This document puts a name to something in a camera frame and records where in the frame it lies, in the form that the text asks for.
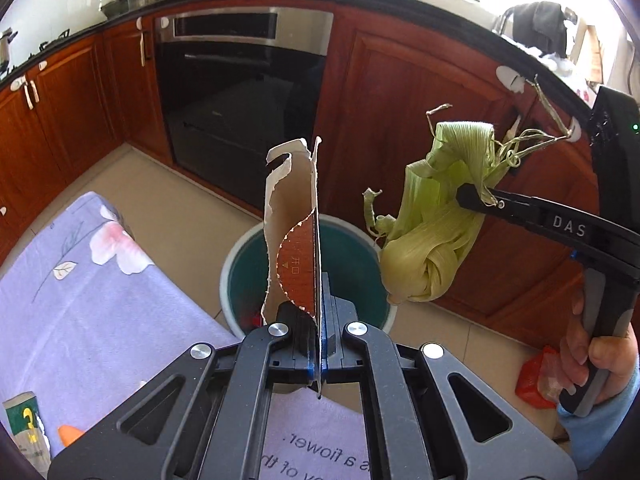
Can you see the person's right forearm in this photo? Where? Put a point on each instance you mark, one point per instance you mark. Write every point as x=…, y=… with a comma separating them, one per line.
x=612, y=425

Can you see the purple floral blanket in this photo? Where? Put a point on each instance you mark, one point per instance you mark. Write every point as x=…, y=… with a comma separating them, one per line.
x=100, y=320

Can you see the dark cloth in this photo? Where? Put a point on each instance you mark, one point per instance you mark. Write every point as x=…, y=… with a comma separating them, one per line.
x=542, y=27

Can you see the person's right hand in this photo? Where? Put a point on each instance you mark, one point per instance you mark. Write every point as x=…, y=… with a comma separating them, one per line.
x=610, y=360

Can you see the green plastic bin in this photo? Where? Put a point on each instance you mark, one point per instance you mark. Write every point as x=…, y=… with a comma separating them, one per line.
x=350, y=260

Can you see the black kitchen countertop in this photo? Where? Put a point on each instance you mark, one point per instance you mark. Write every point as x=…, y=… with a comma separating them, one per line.
x=400, y=7

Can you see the red plastic bag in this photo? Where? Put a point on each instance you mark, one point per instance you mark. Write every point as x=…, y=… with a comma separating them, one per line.
x=537, y=375

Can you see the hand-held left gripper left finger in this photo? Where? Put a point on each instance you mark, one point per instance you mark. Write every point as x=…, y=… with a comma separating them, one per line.
x=307, y=366

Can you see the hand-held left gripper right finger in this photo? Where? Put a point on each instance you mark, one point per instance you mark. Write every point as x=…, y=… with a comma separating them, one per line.
x=327, y=342

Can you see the black built-in oven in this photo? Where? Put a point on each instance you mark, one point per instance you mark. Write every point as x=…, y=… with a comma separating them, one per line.
x=240, y=100

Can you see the torn brown cardboard carton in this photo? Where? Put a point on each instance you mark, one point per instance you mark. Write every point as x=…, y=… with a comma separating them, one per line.
x=295, y=240

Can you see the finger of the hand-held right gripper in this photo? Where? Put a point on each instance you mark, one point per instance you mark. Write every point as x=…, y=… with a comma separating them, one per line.
x=505, y=206

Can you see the orange scrap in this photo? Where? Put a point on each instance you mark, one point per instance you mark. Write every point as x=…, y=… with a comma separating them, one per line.
x=71, y=435

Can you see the green corn husk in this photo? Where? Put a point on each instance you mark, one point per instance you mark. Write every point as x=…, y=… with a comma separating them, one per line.
x=435, y=230

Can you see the green printed packet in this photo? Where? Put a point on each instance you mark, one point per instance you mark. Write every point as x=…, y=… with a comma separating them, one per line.
x=25, y=427

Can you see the white wall hook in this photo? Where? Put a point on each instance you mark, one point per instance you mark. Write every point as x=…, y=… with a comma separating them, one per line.
x=511, y=77

